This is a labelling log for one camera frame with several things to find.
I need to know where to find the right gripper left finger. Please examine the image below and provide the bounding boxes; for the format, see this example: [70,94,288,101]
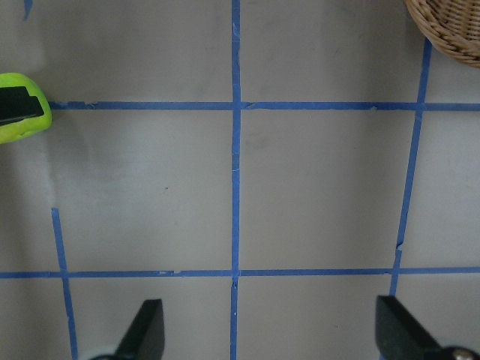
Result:
[113,299,164,360]

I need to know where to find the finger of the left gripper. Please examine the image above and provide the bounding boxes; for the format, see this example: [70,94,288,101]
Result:
[0,86,44,126]

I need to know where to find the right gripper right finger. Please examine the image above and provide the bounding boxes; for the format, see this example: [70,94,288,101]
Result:
[375,295,450,360]

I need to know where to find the green apple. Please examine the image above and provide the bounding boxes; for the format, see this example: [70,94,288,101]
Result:
[1,73,53,144]

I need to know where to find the wicker basket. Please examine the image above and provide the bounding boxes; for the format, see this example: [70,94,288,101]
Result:
[404,0,479,68]

